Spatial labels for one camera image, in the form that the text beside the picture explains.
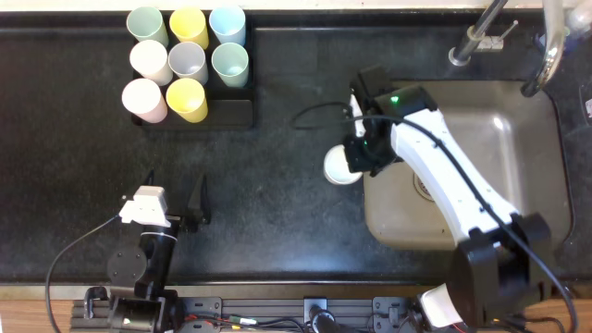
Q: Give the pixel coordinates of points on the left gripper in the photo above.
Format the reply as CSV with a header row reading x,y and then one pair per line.
x,y
179,223

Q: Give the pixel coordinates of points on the yellow cup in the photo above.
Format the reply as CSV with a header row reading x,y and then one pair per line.
x,y
185,96
188,24

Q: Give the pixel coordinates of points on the pink cup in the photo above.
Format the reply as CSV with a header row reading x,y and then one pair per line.
x,y
141,97

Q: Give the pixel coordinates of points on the white cup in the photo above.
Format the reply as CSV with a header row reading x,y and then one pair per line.
x,y
334,168
148,58

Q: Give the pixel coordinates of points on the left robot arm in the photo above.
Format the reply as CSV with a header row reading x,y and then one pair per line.
x,y
152,259

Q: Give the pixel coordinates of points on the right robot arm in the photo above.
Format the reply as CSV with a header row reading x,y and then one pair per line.
x,y
444,180

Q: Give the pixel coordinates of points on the black tray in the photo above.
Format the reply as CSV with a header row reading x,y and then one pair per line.
x,y
231,113

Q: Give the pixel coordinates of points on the grey cup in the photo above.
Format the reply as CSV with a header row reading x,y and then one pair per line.
x,y
187,59

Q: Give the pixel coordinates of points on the green cup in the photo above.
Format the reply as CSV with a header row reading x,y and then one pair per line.
x,y
230,62
145,23

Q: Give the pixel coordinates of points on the blue cup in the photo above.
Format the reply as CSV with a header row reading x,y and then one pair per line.
x,y
227,22

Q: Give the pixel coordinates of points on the steel sink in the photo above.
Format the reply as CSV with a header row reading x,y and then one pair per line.
x,y
518,139

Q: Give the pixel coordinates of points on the steel tap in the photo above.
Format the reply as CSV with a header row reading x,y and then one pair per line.
x,y
552,51

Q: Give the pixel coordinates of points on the dark container with white label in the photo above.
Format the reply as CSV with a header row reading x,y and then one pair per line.
x,y
587,92

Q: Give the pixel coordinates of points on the blue soap bottle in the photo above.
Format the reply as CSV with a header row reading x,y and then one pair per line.
x,y
575,41

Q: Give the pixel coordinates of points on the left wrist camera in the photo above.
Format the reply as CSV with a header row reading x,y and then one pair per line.
x,y
144,205

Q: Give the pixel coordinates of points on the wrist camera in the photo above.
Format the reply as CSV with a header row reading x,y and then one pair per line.
x,y
144,205
357,108

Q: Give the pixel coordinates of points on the mounting rail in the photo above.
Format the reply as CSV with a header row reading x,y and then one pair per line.
x,y
268,310

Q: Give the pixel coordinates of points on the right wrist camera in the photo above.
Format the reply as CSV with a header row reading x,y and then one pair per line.
x,y
357,108

